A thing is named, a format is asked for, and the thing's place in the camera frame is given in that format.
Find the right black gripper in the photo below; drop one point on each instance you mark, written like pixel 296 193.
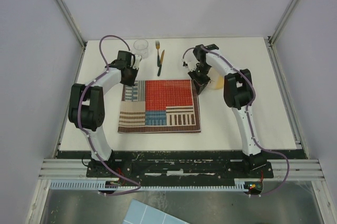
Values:
pixel 201 83

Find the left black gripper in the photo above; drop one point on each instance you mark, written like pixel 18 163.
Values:
pixel 131 83

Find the cream yellow ceramic plate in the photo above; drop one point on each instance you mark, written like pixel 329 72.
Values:
pixel 216 80

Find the clear drinking glass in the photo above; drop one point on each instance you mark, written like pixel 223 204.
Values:
pixel 140 47

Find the patchwork patterned placemat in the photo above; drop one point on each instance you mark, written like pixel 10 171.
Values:
pixel 160 106

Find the green handled fork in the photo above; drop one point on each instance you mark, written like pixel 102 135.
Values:
pixel 157 45

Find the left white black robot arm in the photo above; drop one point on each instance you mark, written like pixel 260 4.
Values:
pixel 87 108

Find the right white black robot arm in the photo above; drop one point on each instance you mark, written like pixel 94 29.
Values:
pixel 238 93

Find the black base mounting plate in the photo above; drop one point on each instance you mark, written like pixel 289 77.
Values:
pixel 179 168

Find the blue tiled board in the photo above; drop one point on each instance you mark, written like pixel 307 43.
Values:
pixel 139 212

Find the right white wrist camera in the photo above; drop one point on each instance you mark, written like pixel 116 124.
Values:
pixel 190 65

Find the left aluminium frame post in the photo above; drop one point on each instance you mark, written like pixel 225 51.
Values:
pixel 70 21

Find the aluminium frame post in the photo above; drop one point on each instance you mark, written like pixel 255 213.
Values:
pixel 283 21
pixel 70 21

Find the aluminium front frame rail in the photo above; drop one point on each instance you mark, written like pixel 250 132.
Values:
pixel 73 169

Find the right aluminium frame post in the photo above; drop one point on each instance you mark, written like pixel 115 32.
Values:
pixel 283 21

